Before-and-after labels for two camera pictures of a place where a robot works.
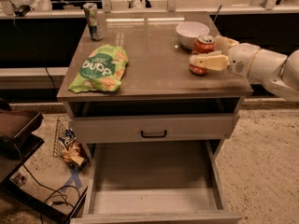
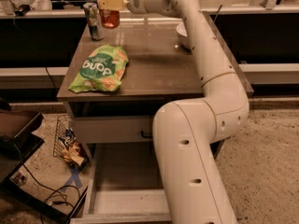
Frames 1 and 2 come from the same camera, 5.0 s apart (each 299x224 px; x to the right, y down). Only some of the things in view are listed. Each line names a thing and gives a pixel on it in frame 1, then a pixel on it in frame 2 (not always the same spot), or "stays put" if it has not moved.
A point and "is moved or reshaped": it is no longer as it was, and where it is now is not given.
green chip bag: (101, 70) stays put
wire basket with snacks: (66, 147) stays put
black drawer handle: (153, 135) stays put
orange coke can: (202, 44) is moved or reshaped
